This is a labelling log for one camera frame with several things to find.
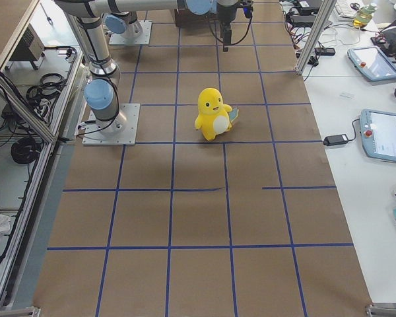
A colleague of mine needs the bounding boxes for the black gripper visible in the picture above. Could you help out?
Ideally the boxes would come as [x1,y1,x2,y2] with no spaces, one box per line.
[216,0,238,52]

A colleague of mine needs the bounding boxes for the yellow plush toy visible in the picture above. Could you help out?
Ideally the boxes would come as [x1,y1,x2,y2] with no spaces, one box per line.
[194,88,239,141]

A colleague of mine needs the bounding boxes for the near teach pendant tablet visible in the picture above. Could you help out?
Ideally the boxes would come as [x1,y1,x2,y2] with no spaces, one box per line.
[360,109,396,162]

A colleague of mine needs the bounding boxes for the black power adapter brick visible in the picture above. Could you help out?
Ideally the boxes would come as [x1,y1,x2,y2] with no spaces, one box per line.
[323,134,350,147]

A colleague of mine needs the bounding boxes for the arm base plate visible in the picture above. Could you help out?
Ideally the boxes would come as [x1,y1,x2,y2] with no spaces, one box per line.
[82,104,140,146]
[106,19,152,46]

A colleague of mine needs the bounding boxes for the dark wooden drawer cabinet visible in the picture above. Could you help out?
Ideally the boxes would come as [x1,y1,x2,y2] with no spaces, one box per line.
[170,9,218,28]

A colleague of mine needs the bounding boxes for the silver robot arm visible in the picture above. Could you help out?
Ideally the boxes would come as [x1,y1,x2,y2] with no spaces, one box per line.
[55,0,241,80]
[104,11,143,38]

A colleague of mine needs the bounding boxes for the aluminium frame post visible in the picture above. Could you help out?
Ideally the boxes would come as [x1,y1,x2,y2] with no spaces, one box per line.
[295,0,336,75]

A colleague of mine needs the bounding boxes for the teach pendant tablet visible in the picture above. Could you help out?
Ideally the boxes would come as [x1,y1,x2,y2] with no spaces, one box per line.
[347,46,396,81]
[360,109,396,162]

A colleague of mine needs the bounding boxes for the far teach pendant tablet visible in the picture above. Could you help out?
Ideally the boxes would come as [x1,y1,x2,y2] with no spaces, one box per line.
[347,46,396,81]

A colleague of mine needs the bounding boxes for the black cable coils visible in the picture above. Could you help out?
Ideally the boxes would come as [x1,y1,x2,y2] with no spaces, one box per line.
[10,137,40,164]

